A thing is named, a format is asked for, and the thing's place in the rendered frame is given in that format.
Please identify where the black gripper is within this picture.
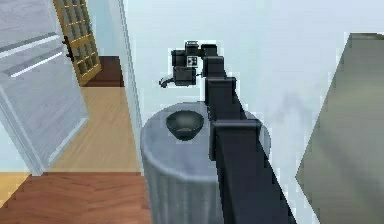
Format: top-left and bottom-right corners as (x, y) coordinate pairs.
(158, 66), (198, 89)

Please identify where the dark grey bowl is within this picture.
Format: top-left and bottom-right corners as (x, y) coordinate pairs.
(165, 110), (205, 142)

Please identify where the round grey table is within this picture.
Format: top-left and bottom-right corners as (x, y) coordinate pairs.
(140, 101), (272, 224)

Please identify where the wooden lattice door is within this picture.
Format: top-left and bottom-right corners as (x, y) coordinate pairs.
(52, 0), (102, 87)

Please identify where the pale grey room door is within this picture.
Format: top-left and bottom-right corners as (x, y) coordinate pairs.
(0, 0), (90, 177)

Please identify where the olive grey cupboard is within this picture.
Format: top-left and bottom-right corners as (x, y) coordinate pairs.
(295, 32), (384, 224)

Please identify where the black door handle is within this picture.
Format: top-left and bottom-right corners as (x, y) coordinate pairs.
(61, 35), (75, 63)

